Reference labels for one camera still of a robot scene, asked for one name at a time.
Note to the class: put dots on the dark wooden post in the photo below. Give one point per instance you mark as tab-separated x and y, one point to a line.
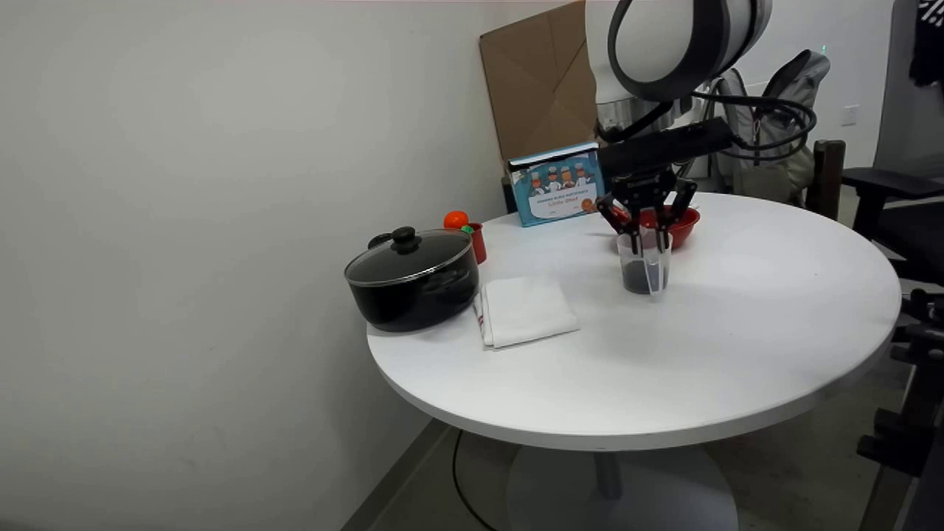
826	178

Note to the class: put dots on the glass pot lid black knob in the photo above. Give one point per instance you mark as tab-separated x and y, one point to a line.
427	261

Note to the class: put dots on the white folded cloth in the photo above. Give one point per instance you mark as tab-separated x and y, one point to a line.
526	310

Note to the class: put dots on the clear plastic measuring jug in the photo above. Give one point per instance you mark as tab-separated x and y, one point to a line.
644	279

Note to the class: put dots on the black cooking pot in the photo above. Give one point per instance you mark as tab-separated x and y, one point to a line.
415	301

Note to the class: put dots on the blue printed cardboard box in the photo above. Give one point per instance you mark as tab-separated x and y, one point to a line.
556	187

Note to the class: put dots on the large brown cardboard sheet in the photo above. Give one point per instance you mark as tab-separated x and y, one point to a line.
536	88

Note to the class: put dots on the black metal stand frame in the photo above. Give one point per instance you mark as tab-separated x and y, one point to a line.
919	432

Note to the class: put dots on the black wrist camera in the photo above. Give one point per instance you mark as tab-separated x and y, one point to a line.
667	147

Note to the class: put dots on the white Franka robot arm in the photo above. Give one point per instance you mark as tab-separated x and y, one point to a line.
667	34

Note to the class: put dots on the black chair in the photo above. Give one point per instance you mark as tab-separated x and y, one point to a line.
902	211

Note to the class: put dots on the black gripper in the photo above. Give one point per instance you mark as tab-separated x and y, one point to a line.
649	189

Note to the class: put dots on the red bowl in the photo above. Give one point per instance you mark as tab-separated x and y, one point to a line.
689	226

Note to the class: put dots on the white table pedestal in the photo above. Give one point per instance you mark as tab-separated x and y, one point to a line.
630	495

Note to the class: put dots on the grey backpack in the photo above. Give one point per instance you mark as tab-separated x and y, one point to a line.
787	178

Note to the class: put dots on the orange toy ball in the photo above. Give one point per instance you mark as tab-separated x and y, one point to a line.
456	220

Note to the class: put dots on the black hanging garment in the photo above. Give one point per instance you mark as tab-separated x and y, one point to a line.
930	40

